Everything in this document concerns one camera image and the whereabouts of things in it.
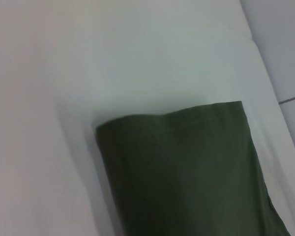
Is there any dark green FREE t-shirt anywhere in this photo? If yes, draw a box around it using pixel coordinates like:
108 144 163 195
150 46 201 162
95 100 292 236

